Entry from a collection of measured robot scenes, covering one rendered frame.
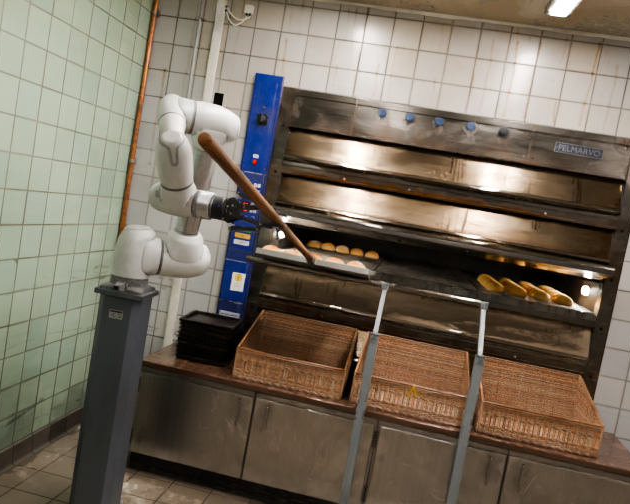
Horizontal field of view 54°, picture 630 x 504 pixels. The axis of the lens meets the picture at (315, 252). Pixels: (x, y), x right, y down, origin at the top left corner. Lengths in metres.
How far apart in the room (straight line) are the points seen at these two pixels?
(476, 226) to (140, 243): 1.76
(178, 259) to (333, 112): 1.34
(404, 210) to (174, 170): 1.78
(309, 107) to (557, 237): 1.51
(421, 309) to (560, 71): 1.44
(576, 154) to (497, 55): 0.66
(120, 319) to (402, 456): 1.43
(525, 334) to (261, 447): 1.50
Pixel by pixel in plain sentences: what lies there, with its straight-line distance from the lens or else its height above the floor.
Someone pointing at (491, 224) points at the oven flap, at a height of 1.55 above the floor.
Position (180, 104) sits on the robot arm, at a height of 1.77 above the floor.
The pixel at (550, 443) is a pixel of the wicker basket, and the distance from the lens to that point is 3.16.
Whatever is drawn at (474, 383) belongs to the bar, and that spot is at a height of 0.83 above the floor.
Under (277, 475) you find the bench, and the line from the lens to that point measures 3.20.
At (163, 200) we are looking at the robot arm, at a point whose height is 1.42.
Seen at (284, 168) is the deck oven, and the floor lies 1.65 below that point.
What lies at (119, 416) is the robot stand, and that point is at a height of 0.48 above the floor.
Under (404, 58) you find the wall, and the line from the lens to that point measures 3.53.
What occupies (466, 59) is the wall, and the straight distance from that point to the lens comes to 3.54.
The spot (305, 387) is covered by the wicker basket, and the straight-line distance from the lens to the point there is 3.09.
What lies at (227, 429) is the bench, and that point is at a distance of 3.19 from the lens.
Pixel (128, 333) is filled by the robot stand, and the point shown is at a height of 0.84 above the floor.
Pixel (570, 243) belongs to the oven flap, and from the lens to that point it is 3.51.
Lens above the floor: 1.50
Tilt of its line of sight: 4 degrees down
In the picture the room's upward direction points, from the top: 10 degrees clockwise
